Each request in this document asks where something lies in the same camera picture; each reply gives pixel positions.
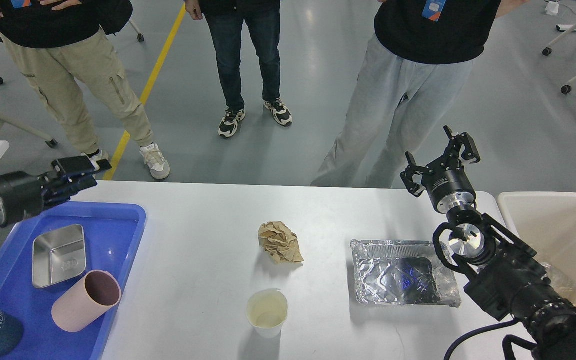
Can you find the person in grey trousers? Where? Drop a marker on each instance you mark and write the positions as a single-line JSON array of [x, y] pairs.
[[415, 66]]

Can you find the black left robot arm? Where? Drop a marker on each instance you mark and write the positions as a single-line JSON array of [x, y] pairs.
[[24, 196]]

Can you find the crumpled brown paper ball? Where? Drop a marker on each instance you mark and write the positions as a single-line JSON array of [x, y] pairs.
[[280, 242]]

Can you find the aluminium foil tray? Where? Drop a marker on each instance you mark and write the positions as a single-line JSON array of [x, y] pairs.
[[402, 273]]

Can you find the crumpled clear plastic in bin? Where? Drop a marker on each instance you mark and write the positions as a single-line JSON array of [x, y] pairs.
[[560, 281]]

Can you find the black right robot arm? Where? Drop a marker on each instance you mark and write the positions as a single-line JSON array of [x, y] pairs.
[[504, 278]]

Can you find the pink plastic mug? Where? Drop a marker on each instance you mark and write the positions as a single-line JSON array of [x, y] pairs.
[[89, 299]]

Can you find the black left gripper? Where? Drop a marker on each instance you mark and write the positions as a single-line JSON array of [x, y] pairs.
[[24, 196]]

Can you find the white paper cup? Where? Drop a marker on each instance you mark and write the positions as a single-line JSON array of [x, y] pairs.
[[267, 311]]

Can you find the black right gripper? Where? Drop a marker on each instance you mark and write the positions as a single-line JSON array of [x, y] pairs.
[[447, 185]]

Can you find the person in khaki trousers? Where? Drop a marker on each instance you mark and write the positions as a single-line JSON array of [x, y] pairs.
[[59, 44]]

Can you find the white plastic bin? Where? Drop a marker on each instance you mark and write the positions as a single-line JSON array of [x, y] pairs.
[[546, 221]]

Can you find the stainless steel rectangular container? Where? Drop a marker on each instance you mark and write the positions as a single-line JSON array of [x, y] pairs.
[[59, 255]]

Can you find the blue plastic tray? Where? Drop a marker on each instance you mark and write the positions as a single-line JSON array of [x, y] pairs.
[[112, 232]]

